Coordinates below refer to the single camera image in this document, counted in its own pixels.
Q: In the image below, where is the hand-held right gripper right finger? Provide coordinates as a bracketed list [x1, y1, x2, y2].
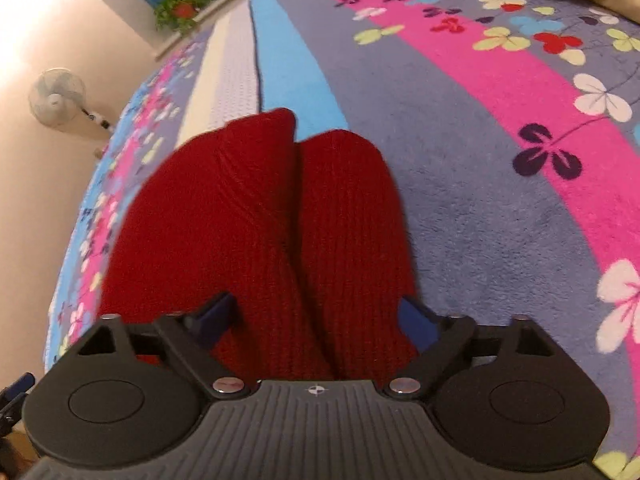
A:
[382, 296, 552, 401]

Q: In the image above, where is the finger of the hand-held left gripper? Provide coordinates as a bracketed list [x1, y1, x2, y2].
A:
[0, 372, 37, 436]

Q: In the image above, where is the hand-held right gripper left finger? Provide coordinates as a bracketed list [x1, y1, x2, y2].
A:
[75, 292, 252, 402]

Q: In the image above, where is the red knit sweater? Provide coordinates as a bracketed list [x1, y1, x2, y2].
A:
[97, 107, 422, 385]

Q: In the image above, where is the floral striped blanket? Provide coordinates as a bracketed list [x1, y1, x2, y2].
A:
[44, 0, 640, 480]

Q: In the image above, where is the white standing fan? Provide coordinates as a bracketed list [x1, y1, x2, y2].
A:
[28, 67, 119, 159]

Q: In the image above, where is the potted green plant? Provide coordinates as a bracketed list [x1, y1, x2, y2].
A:
[153, 0, 215, 37]

